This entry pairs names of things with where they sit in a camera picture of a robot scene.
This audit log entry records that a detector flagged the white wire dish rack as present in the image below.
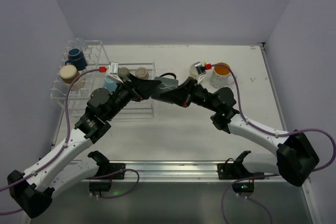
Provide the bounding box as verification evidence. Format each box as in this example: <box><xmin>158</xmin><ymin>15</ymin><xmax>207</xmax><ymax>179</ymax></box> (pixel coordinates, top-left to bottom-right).
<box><xmin>92</xmin><ymin>61</ymin><xmax>155</xmax><ymax>120</ymax></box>

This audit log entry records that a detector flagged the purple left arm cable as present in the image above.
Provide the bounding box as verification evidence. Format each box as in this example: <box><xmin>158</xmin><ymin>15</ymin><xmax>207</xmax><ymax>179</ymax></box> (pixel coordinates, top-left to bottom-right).
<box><xmin>0</xmin><ymin>66</ymin><xmax>108</xmax><ymax>216</ymax></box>

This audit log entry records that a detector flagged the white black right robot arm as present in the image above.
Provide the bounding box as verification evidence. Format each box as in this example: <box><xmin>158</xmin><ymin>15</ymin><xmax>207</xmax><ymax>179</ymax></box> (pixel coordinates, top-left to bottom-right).
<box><xmin>153</xmin><ymin>78</ymin><xmax>320</xmax><ymax>186</ymax></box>

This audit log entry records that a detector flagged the white patterned orange-inside mug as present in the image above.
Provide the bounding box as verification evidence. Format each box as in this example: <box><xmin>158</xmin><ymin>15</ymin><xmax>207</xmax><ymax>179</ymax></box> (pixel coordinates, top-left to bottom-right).
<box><xmin>209</xmin><ymin>62</ymin><xmax>237</xmax><ymax>89</ymax></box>

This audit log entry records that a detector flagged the cream brown mug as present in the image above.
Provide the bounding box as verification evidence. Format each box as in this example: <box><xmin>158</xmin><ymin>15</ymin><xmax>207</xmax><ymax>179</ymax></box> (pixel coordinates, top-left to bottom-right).
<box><xmin>59</xmin><ymin>65</ymin><xmax>85</xmax><ymax>91</ymax></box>

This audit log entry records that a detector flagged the aluminium mounting rail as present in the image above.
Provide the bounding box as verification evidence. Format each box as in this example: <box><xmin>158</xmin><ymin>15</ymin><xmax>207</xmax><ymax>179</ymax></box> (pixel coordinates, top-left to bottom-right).
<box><xmin>65</xmin><ymin>159</ymin><xmax>284</xmax><ymax>183</ymax></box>

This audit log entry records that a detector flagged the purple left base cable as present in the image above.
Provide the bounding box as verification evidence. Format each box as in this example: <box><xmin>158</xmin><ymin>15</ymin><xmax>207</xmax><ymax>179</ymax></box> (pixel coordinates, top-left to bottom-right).
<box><xmin>90</xmin><ymin>168</ymin><xmax>139</xmax><ymax>199</ymax></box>

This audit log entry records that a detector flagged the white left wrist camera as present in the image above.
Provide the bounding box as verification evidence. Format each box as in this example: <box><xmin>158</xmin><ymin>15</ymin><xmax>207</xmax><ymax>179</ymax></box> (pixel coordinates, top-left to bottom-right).
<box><xmin>106</xmin><ymin>61</ymin><xmax>126</xmax><ymax>83</ymax></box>

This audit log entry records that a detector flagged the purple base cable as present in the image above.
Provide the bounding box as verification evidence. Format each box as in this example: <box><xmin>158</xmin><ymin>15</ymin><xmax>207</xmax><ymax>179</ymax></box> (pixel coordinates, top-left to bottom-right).
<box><xmin>90</xmin><ymin>168</ymin><xmax>139</xmax><ymax>199</ymax></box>
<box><xmin>220</xmin><ymin>178</ymin><xmax>274</xmax><ymax>224</ymax></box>

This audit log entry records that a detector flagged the clear glass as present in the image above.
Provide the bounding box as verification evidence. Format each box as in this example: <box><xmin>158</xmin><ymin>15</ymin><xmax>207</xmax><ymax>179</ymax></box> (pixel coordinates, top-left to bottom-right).
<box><xmin>75</xmin><ymin>38</ymin><xmax>87</xmax><ymax>50</ymax></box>

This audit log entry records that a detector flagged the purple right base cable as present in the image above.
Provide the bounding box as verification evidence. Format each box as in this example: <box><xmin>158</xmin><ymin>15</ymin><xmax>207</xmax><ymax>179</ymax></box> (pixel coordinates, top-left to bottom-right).
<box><xmin>220</xmin><ymin>178</ymin><xmax>274</xmax><ymax>224</ymax></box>

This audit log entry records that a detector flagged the grey small cup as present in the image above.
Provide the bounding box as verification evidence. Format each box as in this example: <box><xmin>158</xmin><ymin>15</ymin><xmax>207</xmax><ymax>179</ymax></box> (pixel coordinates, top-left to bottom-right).
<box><xmin>118</xmin><ymin>67</ymin><xmax>130</xmax><ymax>81</ymax></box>

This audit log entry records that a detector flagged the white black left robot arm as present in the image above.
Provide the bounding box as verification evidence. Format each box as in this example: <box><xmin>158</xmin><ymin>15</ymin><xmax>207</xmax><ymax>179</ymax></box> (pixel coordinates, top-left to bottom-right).
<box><xmin>7</xmin><ymin>75</ymin><xmax>161</xmax><ymax>218</ymax></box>

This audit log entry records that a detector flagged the pale yellow mug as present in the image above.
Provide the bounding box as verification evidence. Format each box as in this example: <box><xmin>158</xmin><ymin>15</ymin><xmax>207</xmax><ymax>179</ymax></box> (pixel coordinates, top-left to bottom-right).
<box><xmin>190</xmin><ymin>65</ymin><xmax>199</xmax><ymax>80</ymax></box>

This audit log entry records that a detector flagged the dark blue mug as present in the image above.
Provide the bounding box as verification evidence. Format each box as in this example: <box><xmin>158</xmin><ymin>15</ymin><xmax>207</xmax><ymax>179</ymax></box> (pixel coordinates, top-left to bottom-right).
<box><xmin>65</xmin><ymin>48</ymin><xmax>88</xmax><ymax>71</ymax></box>

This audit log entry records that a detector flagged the white wire plate rack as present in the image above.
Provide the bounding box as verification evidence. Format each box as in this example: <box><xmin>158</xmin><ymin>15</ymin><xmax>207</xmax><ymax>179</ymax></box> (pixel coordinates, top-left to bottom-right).
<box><xmin>50</xmin><ymin>38</ymin><xmax>109</xmax><ymax>117</ymax></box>

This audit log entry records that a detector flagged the light blue mug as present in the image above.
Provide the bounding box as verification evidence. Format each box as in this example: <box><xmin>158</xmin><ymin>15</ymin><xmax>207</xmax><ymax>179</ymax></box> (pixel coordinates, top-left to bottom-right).
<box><xmin>102</xmin><ymin>77</ymin><xmax>118</xmax><ymax>93</ymax></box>

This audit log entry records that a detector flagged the dark teal wave mug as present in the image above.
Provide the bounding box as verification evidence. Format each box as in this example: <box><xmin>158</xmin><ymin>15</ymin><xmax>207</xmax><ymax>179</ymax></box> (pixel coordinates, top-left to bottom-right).
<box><xmin>151</xmin><ymin>72</ymin><xmax>178</xmax><ymax>101</ymax></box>

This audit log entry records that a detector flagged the speckled beige small cup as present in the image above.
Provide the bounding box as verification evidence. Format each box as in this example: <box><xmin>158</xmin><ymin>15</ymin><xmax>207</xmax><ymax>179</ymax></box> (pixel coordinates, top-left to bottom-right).
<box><xmin>134</xmin><ymin>67</ymin><xmax>149</xmax><ymax>80</ymax></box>

